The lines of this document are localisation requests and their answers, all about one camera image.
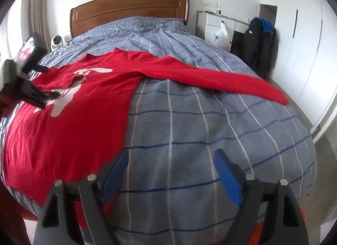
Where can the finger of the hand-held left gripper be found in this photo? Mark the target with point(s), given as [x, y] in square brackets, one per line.
[39, 95]
[42, 68]

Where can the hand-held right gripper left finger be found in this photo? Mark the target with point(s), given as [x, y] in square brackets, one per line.
[115, 175]

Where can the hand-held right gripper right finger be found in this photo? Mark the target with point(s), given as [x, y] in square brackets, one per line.
[227, 177]

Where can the red sweater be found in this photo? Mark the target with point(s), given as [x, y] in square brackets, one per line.
[79, 129]

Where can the white round fan heater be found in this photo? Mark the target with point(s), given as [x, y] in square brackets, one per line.
[56, 41]

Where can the beige curtain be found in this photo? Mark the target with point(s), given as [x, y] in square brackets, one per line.
[38, 10]

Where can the grey checked duvet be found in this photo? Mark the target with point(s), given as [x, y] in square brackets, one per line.
[197, 129]

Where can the wooden headboard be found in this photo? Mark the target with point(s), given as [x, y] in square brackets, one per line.
[131, 8]

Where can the white plastic bag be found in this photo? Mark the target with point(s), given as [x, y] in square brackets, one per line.
[218, 37]

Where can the white wardrobe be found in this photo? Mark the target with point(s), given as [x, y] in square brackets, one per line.
[308, 50]

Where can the blue garment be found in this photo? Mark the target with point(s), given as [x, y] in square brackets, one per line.
[267, 25]

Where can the green bottle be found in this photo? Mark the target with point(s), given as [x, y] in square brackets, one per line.
[218, 10]

